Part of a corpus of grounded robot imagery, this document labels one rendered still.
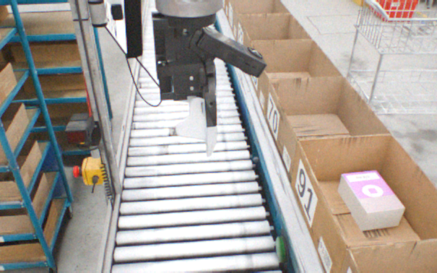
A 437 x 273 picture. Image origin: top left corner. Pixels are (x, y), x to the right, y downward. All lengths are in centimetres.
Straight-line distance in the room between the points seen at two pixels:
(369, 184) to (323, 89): 50
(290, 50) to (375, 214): 99
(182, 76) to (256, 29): 169
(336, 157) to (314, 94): 39
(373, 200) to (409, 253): 23
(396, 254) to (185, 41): 65
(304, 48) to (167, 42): 139
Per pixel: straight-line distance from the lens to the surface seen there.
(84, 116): 122
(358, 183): 118
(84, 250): 229
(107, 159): 134
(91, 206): 252
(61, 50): 254
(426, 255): 99
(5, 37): 182
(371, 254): 92
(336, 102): 160
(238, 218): 132
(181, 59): 55
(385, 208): 113
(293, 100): 153
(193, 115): 56
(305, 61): 192
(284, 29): 226
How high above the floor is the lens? 169
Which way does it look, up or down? 35 degrees down
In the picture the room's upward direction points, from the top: straight up
